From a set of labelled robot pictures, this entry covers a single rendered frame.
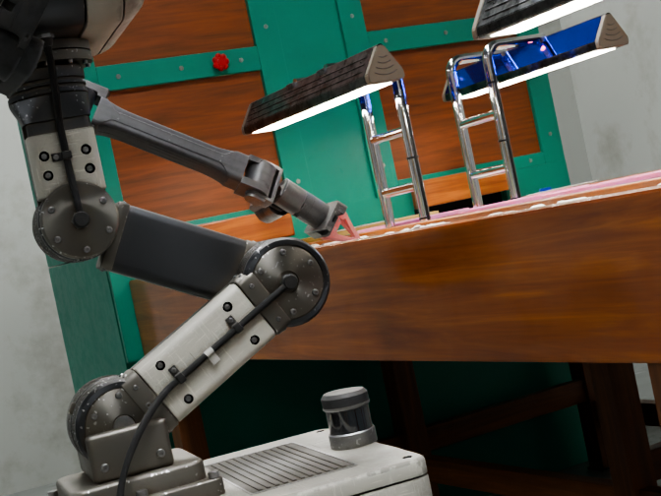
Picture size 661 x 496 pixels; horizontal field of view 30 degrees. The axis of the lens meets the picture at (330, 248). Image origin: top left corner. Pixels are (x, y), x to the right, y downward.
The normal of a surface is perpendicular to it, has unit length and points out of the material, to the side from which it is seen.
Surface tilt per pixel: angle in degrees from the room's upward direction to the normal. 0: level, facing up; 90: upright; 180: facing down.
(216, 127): 90
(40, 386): 90
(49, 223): 90
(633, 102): 90
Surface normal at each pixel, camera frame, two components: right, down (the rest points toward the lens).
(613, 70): -0.92, 0.20
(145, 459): 0.32, -0.05
